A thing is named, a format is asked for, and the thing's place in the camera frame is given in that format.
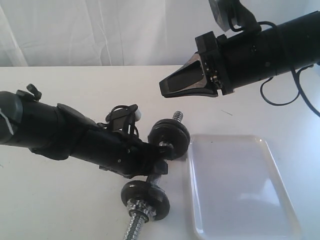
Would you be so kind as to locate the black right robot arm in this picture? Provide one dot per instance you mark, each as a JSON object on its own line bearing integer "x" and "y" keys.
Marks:
{"x": 252, "y": 57}

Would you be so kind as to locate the white backdrop curtain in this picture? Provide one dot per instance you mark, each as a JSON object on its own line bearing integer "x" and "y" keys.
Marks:
{"x": 36, "y": 33}

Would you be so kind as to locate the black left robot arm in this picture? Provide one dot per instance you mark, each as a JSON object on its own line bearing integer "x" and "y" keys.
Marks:
{"x": 59, "y": 132}

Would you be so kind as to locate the white rectangular plastic tray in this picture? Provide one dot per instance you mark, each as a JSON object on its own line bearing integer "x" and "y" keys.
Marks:
{"x": 236, "y": 190}

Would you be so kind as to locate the black plate with chrome nut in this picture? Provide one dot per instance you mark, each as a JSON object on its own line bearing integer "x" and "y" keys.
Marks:
{"x": 153, "y": 195}

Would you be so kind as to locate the chrome threaded dumbbell bar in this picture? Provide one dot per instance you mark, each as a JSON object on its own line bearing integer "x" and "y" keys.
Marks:
{"x": 165, "y": 132}

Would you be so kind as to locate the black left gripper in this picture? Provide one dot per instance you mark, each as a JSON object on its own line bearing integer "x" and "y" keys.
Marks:
{"x": 131, "y": 157}

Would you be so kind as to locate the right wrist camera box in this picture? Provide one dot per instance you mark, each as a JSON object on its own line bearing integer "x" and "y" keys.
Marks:
{"x": 233, "y": 15}

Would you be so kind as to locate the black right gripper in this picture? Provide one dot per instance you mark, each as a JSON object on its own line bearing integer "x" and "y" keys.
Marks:
{"x": 207, "y": 67}

